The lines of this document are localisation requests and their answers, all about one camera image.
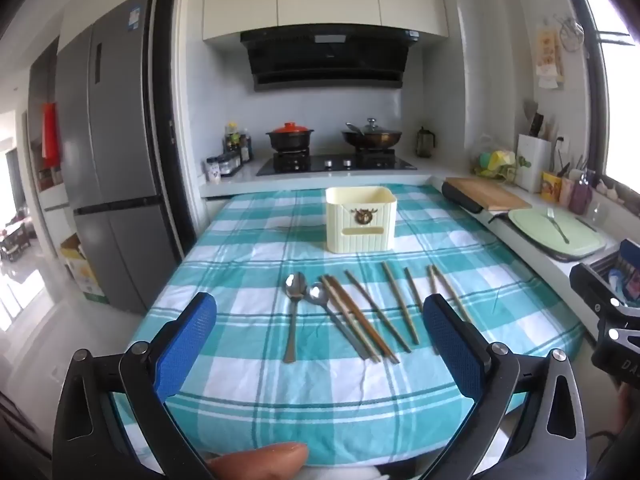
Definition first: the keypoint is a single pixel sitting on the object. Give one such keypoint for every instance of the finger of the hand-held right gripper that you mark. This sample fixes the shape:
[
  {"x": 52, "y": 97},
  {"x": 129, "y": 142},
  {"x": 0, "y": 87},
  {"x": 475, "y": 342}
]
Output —
[{"x": 592, "y": 285}]

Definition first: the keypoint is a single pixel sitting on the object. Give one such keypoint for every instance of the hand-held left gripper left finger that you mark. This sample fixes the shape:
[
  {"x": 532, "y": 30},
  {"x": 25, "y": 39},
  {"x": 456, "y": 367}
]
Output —
[{"x": 187, "y": 345}]

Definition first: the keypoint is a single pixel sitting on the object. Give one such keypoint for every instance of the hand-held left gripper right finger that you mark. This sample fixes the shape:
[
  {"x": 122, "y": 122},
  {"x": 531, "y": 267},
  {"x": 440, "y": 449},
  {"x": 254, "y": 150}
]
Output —
[{"x": 452, "y": 345}]

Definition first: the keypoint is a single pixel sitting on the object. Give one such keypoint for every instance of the set of wooden chopsticks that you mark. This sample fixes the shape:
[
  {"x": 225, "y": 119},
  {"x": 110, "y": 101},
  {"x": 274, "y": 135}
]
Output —
[{"x": 370, "y": 310}]

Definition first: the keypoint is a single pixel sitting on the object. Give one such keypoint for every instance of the metal spoon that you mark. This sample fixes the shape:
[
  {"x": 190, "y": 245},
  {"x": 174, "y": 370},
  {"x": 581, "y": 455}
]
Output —
[
  {"x": 294, "y": 305},
  {"x": 325, "y": 305}
]

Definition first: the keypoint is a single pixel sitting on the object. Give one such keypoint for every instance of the cream ribbed utensil holder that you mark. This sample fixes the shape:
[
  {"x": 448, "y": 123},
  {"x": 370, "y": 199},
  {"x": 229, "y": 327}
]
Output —
[{"x": 360, "y": 222}]

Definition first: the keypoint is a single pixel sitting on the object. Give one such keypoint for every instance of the person's left hand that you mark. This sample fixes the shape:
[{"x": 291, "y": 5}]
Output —
[{"x": 260, "y": 462}]

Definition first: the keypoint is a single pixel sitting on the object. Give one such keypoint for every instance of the black dish basket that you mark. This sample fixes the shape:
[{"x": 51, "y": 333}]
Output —
[{"x": 627, "y": 275}]

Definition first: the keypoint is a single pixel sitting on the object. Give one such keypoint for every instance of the table knife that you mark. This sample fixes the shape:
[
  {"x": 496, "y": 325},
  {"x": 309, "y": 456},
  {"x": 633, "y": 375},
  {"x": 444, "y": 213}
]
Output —
[{"x": 586, "y": 225}]

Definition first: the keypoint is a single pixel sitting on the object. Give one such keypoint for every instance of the teal checked tablecloth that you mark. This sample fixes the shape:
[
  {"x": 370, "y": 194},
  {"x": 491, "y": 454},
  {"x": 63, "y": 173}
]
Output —
[{"x": 240, "y": 310}]

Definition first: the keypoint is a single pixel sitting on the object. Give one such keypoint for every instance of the metal fork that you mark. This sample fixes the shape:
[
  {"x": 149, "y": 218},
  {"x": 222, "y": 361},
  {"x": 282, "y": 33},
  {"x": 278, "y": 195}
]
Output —
[{"x": 556, "y": 222}]

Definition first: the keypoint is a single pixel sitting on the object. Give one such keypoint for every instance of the purple cup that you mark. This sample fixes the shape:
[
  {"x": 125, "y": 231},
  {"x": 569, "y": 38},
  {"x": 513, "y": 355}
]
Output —
[{"x": 581, "y": 199}]

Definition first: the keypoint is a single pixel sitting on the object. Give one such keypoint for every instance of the pink cup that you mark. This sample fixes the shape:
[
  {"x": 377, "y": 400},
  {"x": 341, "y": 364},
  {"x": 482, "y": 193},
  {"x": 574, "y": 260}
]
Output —
[{"x": 567, "y": 192}]

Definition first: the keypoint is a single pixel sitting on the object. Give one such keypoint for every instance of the cardboard box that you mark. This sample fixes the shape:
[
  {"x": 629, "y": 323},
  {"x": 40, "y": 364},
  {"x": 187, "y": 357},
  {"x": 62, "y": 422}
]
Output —
[{"x": 82, "y": 270}]

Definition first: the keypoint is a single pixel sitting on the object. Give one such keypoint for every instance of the white knife block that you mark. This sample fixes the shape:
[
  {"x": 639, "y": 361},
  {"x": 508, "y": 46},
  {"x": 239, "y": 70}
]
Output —
[{"x": 532, "y": 162}]

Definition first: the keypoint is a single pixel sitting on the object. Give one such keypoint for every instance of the wooden cutting board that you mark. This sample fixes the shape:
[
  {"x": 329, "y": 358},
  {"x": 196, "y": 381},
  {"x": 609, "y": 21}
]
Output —
[{"x": 490, "y": 192}]

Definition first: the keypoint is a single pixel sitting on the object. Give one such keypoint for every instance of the black tray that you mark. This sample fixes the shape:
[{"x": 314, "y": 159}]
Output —
[{"x": 462, "y": 200}]

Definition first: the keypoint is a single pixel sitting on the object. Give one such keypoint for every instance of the yellow green sponges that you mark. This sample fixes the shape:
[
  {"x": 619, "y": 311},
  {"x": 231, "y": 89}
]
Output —
[{"x": 495, "y": 162}]

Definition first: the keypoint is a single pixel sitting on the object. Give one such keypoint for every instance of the white spice shaker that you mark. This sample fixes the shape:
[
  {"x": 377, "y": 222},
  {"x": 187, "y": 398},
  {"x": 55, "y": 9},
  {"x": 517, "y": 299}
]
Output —
[{"x": 213, "y": 170}]

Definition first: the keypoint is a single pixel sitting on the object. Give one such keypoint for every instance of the window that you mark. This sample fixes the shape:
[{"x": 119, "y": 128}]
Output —
[{"x": 622, "y": 110}]

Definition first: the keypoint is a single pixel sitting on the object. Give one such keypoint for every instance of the grey refrigerator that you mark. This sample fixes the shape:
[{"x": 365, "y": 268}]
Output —
[{"x": 110, "y": 160}]

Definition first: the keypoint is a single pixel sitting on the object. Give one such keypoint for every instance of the dining furniture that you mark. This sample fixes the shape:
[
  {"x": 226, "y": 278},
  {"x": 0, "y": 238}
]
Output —
[{"x": 12, "y": 240}]

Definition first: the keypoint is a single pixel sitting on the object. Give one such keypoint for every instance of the dark sauce bottle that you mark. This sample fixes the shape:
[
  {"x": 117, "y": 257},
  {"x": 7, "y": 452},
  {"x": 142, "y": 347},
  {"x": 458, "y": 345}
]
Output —
[{"x": 245, "y": 149}]

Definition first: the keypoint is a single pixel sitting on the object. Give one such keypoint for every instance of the yellow cap bottle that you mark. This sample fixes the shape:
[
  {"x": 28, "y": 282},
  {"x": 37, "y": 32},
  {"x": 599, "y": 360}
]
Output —
[{"x": 231, "y": 137}]

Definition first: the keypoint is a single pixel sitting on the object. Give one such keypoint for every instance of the black gas stove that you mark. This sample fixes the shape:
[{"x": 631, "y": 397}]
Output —
[{"x": 340, "y": 164}]

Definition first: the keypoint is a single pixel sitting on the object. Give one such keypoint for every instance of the wok with glass lid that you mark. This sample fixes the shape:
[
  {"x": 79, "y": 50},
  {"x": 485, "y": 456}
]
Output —
[{"x": 372, "y": 136}]

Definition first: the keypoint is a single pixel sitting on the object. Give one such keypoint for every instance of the black clay pot orange lid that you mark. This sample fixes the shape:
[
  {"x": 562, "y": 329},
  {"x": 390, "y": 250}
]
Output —
[{"x": 290, "y": 137}]

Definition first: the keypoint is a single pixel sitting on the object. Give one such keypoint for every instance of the red hanging cloth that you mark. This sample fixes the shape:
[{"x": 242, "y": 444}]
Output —
[{"x": 50, "y": 135}]

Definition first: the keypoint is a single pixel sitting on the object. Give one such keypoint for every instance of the black range hood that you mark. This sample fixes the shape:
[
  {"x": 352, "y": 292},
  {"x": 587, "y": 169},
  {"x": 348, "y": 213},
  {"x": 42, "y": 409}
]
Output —
[{"x": 327, "y": 60}]

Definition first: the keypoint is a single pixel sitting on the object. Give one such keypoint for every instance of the wall calendar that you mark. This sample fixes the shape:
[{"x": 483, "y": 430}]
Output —
[{"x": 547, "y": 55}]

